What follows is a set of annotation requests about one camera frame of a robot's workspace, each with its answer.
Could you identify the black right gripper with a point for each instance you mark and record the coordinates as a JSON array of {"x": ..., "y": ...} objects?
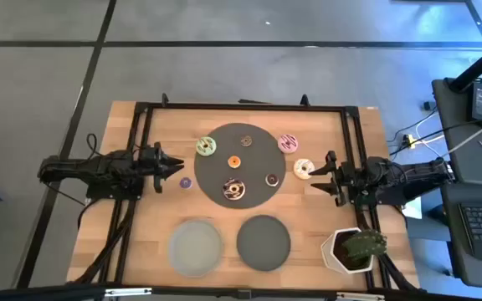
[{"x": 343, "y": 180}]

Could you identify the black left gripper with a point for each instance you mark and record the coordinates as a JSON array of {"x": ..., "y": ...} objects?
[{"x": 157, "y": 167}]

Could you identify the small purple donut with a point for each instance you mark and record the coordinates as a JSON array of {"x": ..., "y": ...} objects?
[{"x": 185, "y": 182}]

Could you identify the white frosted donut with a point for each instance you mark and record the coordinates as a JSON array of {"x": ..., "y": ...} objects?
[{"x": 304, "y": 169}]

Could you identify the green frosted donut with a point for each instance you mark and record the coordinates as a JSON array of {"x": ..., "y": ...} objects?
[{"x": 206, "y": 146}]

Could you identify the pink frosted donut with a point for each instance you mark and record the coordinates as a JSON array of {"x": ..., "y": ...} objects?
[{"x": 288, "y": 143}]

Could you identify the small chocolate donut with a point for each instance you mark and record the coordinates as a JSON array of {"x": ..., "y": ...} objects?
[{"x": 272, "y": 180}]

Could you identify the small orange donut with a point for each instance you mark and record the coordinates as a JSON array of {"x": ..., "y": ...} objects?
[{"x": 234, "y": 161}]

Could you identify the chocolate donut with white drizzle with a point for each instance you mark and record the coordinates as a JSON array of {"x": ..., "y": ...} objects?
[{"x": 234, "y": 189}]

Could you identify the large dark round mat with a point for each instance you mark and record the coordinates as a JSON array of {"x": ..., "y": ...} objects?
[{"x": 253, "y": 167}]

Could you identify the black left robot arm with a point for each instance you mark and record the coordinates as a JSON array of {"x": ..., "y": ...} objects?
[{"x": 98, "y": 169}]

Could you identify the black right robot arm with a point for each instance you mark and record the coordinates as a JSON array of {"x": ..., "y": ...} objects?
[{"x": 400, "y": 177}]

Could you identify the white hexagonal plant pot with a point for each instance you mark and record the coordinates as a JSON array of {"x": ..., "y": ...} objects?
[{"x": 329, "y": 255}]

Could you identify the green cactus plant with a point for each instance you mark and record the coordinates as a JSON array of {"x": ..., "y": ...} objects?
[{"x": 364, "y": 244}]

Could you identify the light grey round plate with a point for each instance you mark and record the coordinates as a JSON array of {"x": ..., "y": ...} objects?
[{"x": 195, "y": 248}]

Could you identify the dark grey round plate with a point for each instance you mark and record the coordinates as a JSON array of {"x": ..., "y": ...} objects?
[{"x": 263, "y": 243}]

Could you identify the yellow power plug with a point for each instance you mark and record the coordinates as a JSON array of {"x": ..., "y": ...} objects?
[{"x": 410, "y": 141}]

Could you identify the small black floor plug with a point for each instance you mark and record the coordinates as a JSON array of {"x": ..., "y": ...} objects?
[{"x": 427, "y": 105}]

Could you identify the black bar with silver brackets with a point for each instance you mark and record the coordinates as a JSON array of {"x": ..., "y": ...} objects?
[{"x": 128, "y": 292}]

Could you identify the black side desk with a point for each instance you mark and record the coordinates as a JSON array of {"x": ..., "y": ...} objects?
[{"x": 454, "y": 108}]

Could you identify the grey thin rod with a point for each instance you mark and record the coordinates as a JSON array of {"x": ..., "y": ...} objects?
[{"x": 475, "y": 136}]

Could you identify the black slanted pole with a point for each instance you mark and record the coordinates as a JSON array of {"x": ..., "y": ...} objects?
[{"x": 479, "y": 67}]

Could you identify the black aluminium table frame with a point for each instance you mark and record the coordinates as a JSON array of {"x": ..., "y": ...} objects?
[{"x": 245, "y": 107}]

